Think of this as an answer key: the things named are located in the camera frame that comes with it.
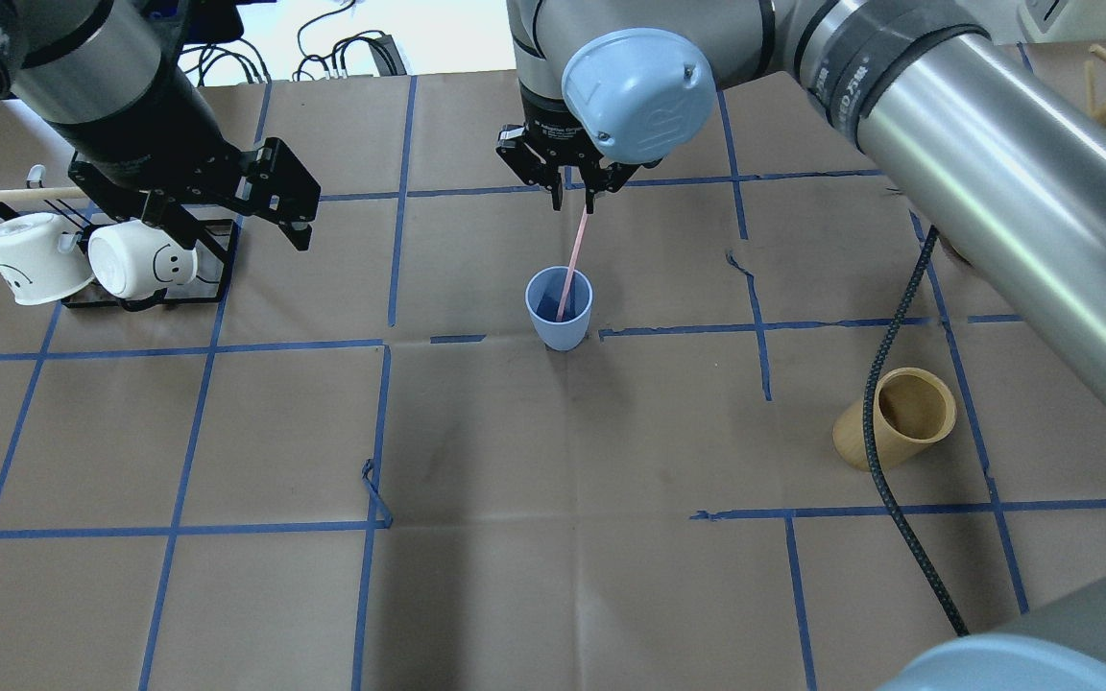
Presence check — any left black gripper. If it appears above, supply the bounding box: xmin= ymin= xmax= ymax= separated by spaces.
xmin=67 ymin=86 xmax=321 ymax=250

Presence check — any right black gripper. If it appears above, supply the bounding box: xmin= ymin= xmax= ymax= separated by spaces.
xmin=495 ymin=91 xmax=650 ymax=214

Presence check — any pink chopstick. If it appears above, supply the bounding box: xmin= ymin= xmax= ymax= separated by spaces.
xmin=556 ymin=209 xmax=589 ymax=322

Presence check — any light blue cup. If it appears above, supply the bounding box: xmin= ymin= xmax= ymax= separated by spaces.
xmin=525 ymin=266 xmax=595 ymax=350

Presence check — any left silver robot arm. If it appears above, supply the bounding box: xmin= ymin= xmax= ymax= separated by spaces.
xmin=0 ymin=1 xmax=321 ymax=250

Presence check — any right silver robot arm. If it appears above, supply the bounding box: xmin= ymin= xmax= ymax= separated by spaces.
xmin=497 ymin=1 xmax=1106 ymax=404

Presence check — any white smiley mug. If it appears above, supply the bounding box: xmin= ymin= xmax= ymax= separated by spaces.
xmin=87 ymin=220 xmax=199 ymax=300

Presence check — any bamboo cylinder holder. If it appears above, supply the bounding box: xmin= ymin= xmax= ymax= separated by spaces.
xmin=832 ymin=368 xmax=957 ymax=471

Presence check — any black wire mug rack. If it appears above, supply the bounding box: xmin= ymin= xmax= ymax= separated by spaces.
xmin=0 ymin=165 xmax=238 ymax=312

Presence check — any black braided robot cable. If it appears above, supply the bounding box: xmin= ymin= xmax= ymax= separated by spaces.
xmin=862 ymin=226 xmax=972 ymax=638

